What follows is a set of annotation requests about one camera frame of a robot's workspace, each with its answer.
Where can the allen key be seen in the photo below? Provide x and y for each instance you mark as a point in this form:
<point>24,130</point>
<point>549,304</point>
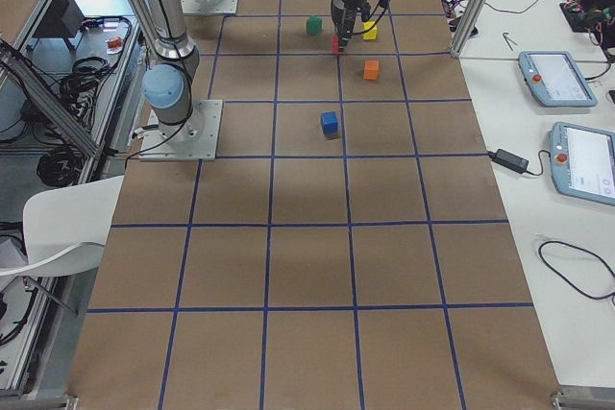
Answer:
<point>508,40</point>

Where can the red wooden block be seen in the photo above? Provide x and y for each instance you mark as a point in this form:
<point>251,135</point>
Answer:
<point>336,48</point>

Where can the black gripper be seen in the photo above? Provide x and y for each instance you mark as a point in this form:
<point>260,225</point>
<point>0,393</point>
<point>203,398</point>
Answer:
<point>347,9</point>

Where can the teach pendant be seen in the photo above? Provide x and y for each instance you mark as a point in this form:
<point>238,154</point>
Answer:
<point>554,80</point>
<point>582,162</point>

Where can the white chair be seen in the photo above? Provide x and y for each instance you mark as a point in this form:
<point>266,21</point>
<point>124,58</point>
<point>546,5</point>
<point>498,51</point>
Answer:
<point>66,229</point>

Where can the orange wooden block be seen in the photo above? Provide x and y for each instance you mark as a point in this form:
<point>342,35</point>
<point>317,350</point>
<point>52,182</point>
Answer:
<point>371,70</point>

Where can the teach pendant near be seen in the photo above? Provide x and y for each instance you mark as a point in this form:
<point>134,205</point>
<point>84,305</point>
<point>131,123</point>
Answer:
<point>582,162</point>

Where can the yellow wooden block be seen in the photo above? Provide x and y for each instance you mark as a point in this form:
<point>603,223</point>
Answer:
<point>370,31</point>

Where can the teach pendant far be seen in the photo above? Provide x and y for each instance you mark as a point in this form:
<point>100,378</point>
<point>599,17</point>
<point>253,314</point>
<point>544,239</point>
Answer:
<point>554,80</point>

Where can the black power adapter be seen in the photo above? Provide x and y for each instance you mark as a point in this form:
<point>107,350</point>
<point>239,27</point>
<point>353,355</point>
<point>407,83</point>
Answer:
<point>509,161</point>

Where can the green wooden block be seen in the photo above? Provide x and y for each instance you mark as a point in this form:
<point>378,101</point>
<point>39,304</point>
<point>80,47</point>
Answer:
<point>314,25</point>

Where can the blue wooden block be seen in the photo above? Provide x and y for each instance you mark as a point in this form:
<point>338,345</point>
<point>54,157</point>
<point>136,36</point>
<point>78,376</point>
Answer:
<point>329,123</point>

